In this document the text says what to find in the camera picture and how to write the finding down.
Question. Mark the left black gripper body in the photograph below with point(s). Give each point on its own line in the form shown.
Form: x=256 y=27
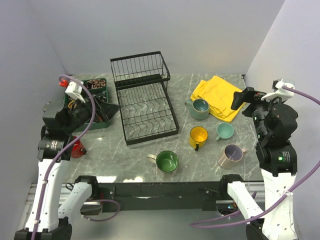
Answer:
x=81 y=114

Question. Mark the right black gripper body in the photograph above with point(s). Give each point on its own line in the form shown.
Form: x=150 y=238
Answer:
x=257 y=107

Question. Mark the red mug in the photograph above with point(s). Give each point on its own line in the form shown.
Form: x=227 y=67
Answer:
x=78 y=150

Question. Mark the blue-green speckled ceramic mug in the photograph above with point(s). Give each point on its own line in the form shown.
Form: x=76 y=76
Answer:
x=198 y=109

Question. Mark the yellow mug black handle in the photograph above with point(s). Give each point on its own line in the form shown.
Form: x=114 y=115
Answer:
x=197 y=137

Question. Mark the white floral mug green inside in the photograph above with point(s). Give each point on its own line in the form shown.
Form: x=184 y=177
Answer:
x=167 y=162

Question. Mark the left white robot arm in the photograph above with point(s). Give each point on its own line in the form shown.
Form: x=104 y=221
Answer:
x=48 y=219

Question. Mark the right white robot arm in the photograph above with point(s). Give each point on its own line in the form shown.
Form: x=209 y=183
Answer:
x=274 y=123

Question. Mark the folded yellow cloth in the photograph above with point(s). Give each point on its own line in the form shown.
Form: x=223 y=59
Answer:
x=219 y=94

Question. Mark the brown white rolled band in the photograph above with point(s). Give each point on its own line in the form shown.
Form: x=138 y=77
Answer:
x=96 y=83

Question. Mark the small teal cup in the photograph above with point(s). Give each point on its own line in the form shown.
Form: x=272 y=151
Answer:
x=224 y=131

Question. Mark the pink mug lilac inside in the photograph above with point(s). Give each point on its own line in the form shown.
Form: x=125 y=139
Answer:
x=231 y=156

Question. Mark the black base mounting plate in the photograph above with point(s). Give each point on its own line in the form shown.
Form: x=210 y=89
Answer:
x=144 y=196

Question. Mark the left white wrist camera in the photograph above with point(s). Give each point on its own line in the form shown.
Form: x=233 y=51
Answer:
x=73 y=89

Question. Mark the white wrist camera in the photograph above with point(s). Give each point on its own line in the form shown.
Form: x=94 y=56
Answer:
x=282 y=88
x=73 y=89

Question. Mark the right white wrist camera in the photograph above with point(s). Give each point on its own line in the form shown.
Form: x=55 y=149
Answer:
x=282 y=88

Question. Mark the black wire dish rack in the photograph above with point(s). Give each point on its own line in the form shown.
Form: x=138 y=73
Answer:
x=141 y=85

